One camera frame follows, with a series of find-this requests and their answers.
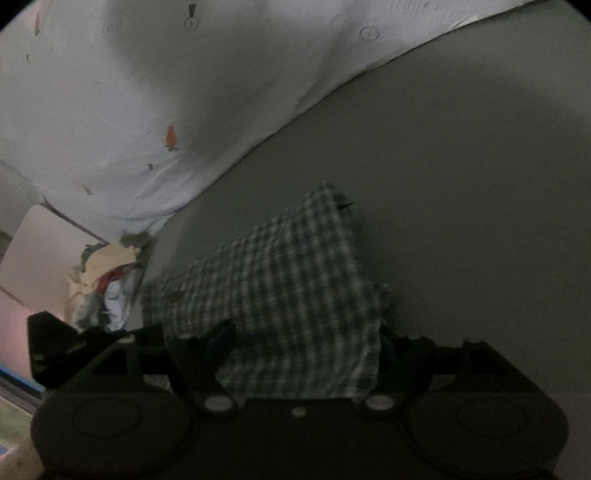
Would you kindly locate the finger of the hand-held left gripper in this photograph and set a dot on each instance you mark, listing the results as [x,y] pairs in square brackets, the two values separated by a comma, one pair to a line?
[145,333]

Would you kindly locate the grey bed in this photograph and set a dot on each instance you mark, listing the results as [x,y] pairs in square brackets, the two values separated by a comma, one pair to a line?
[461,184]

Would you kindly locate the white printed sheet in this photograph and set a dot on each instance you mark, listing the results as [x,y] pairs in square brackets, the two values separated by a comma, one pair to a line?
[184,92]

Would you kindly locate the pile of clothes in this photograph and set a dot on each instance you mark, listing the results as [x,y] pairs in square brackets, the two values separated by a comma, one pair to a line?
[108,286]

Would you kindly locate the green checked shirt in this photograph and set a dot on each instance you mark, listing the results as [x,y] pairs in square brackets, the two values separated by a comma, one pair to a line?
[286,286]

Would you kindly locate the green cloth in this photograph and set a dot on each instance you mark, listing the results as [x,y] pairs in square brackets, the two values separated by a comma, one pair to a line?
[11,417]

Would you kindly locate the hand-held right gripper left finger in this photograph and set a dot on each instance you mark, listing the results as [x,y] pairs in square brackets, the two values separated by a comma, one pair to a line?
[221,339]

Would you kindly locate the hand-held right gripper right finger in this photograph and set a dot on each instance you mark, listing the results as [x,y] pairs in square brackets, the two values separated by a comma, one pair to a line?
[391,353]

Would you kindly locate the white board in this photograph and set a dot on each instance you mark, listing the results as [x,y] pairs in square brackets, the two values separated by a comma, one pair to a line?
[46,254]

